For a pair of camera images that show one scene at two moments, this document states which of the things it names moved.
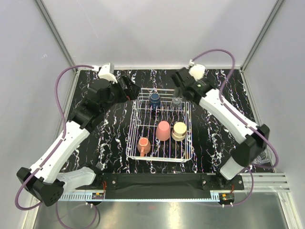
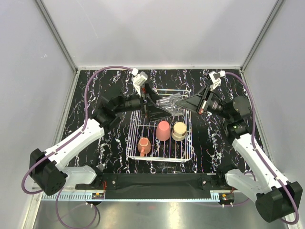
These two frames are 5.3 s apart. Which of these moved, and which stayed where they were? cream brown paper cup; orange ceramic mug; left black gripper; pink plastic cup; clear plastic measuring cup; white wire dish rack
Moved: clear plastic measuring cup; left black gripper
Stayed: cream brown paper cup; pink plastic cup; white wire dish rack; orange ceramic mug
